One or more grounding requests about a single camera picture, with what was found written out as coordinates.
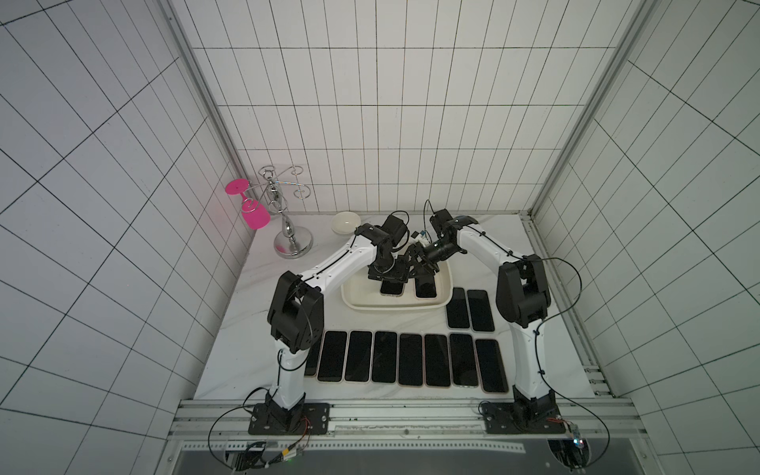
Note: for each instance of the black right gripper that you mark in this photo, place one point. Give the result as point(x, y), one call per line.
point(424, 276)

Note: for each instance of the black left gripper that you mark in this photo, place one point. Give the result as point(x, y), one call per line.
point(401, 273)

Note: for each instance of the phone with pink case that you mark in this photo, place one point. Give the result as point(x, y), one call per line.
point(411, 360)

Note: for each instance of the black phone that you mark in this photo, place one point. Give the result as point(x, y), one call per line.
point(437, 370)
point(331, 368)
point(384, 360)
point(358, 359)
point(463, 360)
point(491, 367)

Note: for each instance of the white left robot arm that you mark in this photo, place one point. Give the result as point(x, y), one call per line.
point(297, 310)

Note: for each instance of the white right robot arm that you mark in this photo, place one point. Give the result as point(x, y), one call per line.
point(522, 300)

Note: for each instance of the white plastic storage box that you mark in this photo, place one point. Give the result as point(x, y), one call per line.
point(362, 294)

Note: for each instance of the white ceramic bowl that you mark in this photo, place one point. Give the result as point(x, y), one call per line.
point(345, 223)

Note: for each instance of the chrome wine glass rack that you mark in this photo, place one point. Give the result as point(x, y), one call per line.
point(292, 241)

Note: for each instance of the pink plastic wine glass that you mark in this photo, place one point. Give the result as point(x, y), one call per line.
point(253, 212)

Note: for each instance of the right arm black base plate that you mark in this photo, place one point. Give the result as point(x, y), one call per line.
point(513, 419)

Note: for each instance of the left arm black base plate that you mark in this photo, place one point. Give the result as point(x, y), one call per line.
point(270, 419)

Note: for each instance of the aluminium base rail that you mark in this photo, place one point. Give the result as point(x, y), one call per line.
point(406, 424)

